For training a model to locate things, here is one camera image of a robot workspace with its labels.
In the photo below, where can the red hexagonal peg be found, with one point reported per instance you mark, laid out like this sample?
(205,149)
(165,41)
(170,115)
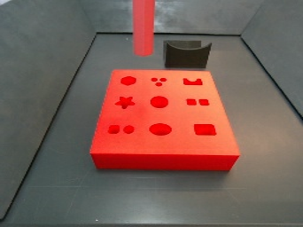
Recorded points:
(142,12)

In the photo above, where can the red shape-sorting block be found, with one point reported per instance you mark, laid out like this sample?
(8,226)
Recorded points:
(162,122)

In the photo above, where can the dark grey curved holder block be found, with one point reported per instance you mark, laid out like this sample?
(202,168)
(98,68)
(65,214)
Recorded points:
(185,54)

